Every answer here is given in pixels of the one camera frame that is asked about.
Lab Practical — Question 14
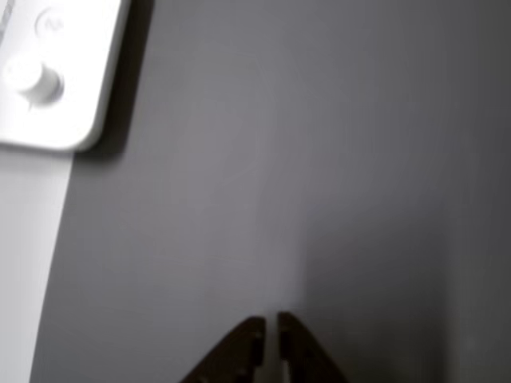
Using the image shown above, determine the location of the white tray with round knobs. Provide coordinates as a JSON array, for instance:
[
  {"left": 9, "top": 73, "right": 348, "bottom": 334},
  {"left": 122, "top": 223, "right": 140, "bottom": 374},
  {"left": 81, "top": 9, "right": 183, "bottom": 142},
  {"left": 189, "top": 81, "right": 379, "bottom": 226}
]
[{"left": 0, "top": 0, "right": 133, "bottom": 153}]

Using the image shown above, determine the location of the grey table mat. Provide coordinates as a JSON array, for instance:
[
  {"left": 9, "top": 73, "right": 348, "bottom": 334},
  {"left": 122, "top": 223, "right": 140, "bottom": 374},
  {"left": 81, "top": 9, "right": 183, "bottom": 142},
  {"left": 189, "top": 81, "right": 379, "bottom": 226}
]
[{"left": 30, "top": 0, "right": 511, "bottom": 383}]

